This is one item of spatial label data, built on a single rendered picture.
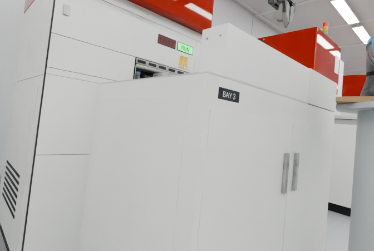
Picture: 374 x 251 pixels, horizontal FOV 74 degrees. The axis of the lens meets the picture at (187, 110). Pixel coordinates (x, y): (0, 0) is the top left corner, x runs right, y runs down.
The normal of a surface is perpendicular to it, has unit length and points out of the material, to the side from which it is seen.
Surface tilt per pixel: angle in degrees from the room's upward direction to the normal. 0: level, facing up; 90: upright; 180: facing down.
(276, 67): 90
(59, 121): 90
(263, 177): 90
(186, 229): 90
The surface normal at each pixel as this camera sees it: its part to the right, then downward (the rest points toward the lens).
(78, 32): 0.68, 0.04
